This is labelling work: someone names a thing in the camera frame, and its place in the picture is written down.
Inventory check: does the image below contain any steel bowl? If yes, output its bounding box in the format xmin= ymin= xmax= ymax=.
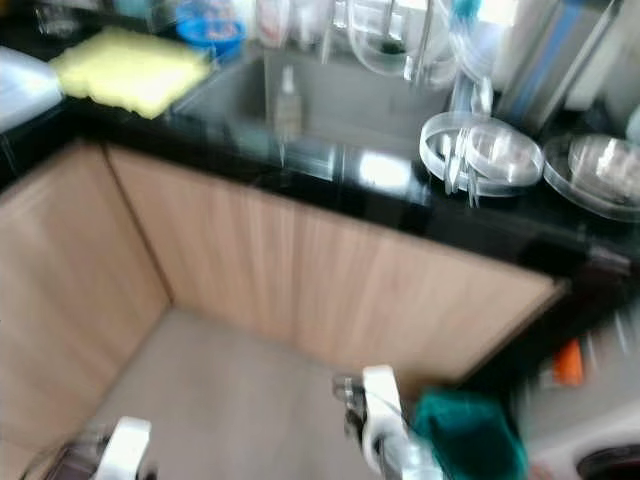
xmin=567 ymin=134 xmax=640 ymax=203
xmin=463 ymin=124 xmax=543 ymax=188

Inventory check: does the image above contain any dark green cloth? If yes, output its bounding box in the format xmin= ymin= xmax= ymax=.
xmin=410 ymin=387 xmax=530 ymax=480

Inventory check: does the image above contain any light wooden cabinet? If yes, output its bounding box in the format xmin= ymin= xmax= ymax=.
xmin=0 ymin=138 xmax=566 ymax=480

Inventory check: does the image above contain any small orange object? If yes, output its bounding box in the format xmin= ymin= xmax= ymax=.
xmin=551 ymin=339 xmax=585 ymax=389

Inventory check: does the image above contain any white washing machine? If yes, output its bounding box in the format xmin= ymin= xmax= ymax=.
xmin=525 ymin=395 xmax=640 ymax=480

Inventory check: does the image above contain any stainless steel sink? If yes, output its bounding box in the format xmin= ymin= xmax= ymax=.
xmin=172 ymin=45 xmax=453 ymax=156

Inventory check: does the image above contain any clear plastic bottle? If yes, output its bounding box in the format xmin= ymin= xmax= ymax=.
xmin=274 ymin=64 xmax=304 ymax=143

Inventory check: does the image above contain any chrome sink faucet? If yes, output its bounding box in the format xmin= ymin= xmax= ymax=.
xmin=403 ymin=0 xmax=449 ymax=87

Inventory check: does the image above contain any white red-label bottle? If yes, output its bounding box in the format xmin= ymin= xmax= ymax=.
xmin=256 ymin=0 xmax=291 ymax=49

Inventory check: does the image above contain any blue plastic bowl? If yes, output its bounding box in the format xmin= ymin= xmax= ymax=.
xmin=175 ymin=3 xmax=247 ymax=57

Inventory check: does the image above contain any steel water purifier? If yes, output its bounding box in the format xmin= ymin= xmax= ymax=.
xmin=493 ymin=0 xmax=626 ymax=133

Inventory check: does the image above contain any yellow dish cloth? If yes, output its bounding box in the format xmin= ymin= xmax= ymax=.
xmin=49 ymin=27 xmax=213 ymax=120

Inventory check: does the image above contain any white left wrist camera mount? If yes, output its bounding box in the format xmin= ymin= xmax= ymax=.
xmin=103 ymin=416 xmax=154 ymax=480

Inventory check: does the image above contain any flat-handled steel fork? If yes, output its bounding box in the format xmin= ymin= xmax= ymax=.
xmin=446 ymin=125 xmax=487 ymax=207

